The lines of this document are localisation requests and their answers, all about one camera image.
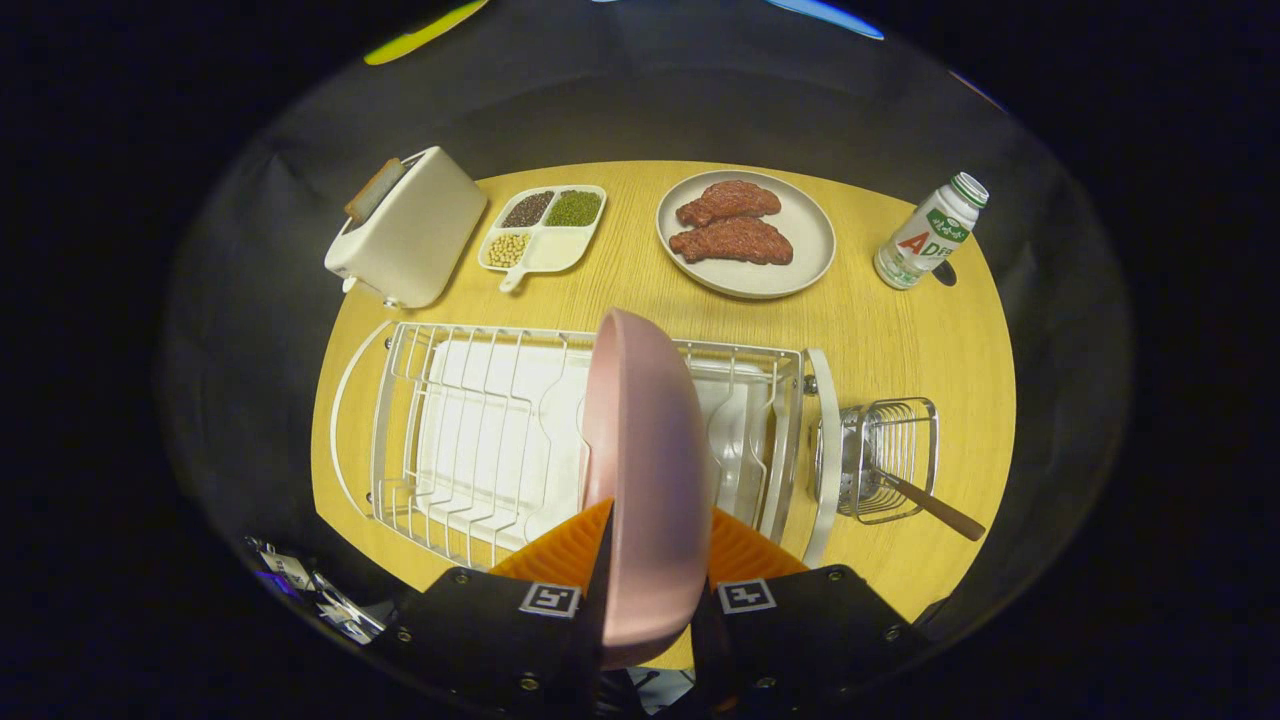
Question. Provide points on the toast bread slice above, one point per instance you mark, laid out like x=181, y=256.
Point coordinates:
x=375, y=190

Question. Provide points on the white green drink bottle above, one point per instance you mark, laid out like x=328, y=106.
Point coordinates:
x=925, y=240

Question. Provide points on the white sectioned bean dish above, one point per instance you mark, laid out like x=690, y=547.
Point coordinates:
x=555, y=250

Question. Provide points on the white drip tray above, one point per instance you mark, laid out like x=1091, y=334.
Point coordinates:
x=470, y=440

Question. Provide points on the pink plate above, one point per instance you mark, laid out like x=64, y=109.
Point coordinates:
x=650, y=480

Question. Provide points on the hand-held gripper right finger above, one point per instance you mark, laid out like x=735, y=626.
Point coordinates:
x=800, y=640

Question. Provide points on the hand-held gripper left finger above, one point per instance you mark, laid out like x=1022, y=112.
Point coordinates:
x=480, y=630

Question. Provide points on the brown meat piece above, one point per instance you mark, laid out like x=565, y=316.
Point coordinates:
x=730, y=200
x=735, y=242

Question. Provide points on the beige round plate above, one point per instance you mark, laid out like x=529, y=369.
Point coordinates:
x=800, y=230

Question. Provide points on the white toaster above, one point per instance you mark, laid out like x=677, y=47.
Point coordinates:
x=420, y=230

